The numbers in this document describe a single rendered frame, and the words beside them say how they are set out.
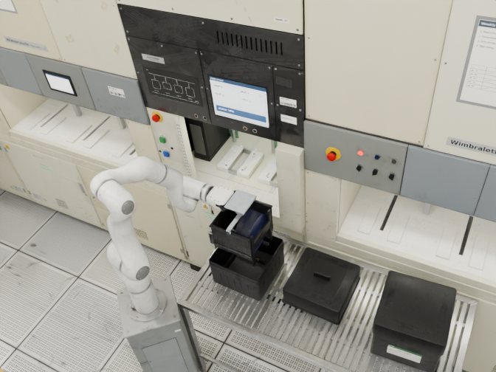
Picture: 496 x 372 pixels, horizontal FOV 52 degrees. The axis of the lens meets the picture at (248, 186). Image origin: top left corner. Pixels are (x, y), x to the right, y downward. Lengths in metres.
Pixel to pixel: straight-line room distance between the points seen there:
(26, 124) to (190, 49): 1.85
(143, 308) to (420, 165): 1.42
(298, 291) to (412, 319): 0.54
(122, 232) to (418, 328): 1.25
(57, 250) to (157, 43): 2.18
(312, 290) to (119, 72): 1.41
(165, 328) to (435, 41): 1.74
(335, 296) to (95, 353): 1.69
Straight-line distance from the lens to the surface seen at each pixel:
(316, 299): 2.42
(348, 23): 1.90
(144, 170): 2.06
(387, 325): 2.21
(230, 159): 3.03
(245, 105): 2.30
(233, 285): 2.55
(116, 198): 2.00
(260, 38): 2.07
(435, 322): 2.25
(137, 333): 2.57
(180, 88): 2.46
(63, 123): 3.76
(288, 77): 2.10
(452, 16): 1.79
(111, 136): 3.50
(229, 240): 2.32
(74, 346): 3.58
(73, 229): 4.20
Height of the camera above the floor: 2.90
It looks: 45 degrees down
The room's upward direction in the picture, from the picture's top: 7 degrees counter-clockwise
